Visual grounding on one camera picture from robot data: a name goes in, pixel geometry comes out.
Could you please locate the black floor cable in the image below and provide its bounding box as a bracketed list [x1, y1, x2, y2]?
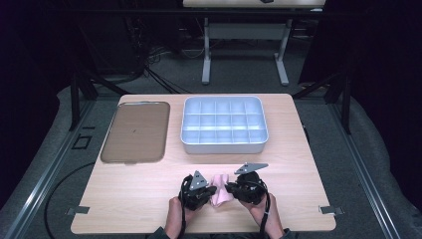
[43, 160, 98, 239]

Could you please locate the pink cloth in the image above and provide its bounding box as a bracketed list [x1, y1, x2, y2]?
[208, 172, 235, 209]

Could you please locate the white compartment box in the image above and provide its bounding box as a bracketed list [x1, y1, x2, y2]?
[179, 95, 270, 155]

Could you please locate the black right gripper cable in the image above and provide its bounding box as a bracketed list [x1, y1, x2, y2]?
[257, 180, 273, 239]

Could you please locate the person's left hand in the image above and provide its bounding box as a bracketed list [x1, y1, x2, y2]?
[167, 196, 199, 229]

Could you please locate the brown translucent lid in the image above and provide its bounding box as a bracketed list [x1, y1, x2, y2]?
[100, 101, 171, 165]

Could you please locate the bundle of dark cables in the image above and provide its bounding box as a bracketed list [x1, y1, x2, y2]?
[123, 13, 207, 96]

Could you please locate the grey metal table bracket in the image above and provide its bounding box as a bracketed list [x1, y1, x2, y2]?
[318, 204, 345, 216]
[65, 205, 91, 216]

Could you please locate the desk with white legs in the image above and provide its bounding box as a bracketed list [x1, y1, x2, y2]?
[181, 0, 328, 87]

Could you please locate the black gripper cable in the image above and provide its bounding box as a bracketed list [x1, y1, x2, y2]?
[177, 174, 194, 239]
[257, 180, 273, 239]

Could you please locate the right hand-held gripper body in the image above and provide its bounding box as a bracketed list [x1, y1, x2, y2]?
[229, 161, 270, 206]

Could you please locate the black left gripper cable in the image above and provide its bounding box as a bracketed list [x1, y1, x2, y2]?
[177, 174, 194, 239]

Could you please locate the black metal stand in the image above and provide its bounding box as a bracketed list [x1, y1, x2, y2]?
[67, 63, 131, 132]
[292, 71, 353, 135]

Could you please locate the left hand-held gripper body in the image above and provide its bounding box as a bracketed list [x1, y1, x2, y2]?
[178, 169, 214, 212]

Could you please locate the person's right hand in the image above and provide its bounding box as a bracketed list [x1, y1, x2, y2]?
[239, 192, 279, 230]

